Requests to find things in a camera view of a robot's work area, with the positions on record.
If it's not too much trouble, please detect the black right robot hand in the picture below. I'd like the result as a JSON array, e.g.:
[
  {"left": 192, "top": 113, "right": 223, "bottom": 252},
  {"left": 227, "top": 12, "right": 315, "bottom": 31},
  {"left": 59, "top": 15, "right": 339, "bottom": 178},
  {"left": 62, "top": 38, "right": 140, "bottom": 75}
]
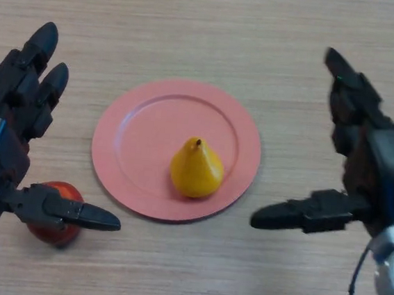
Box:
[{"left": 249, "top": 41, "right": 394, "bottom": 243}]

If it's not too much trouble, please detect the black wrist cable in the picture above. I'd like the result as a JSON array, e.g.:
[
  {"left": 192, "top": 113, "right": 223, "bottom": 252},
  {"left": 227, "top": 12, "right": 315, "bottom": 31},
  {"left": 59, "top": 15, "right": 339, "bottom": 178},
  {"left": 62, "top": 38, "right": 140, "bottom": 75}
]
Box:
[{"left": 348, "top": 244, "right": 389, "bottom": 295}]

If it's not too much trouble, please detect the red apple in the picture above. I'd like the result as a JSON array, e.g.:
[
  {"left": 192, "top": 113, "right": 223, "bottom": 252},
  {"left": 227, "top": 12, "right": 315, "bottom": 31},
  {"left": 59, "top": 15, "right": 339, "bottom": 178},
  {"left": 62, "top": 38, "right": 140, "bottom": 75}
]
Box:
[{"left": 24, "top": 178, "right": 86, "bottom": 248}]

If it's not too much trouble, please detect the yellow pear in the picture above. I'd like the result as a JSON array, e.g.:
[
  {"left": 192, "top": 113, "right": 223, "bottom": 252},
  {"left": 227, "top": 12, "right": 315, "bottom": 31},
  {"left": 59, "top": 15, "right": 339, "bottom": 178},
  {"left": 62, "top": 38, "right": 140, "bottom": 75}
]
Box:
[{"left": 167, "top": 135, "right": 228, "bottom": 201}]

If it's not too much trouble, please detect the pink round plate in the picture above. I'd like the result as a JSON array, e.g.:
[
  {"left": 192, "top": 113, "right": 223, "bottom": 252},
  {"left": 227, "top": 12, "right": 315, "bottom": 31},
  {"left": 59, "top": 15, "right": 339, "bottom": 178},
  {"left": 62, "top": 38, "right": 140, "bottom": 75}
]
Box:
[{"left": 85, "top": 71, "right": 268, "bottom": 230}]

